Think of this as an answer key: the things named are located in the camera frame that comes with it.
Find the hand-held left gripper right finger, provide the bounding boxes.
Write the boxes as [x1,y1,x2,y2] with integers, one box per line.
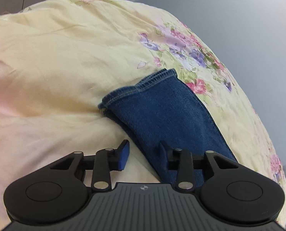
[159,140,240,190]

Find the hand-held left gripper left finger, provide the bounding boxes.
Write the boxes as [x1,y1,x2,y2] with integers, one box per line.
[49,140,130,192]

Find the blue denim pants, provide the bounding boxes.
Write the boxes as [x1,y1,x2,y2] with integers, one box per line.
[97,68,238,184]

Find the floral yellow bedspread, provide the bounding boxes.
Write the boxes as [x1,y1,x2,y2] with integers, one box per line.
[0,0,286,231]

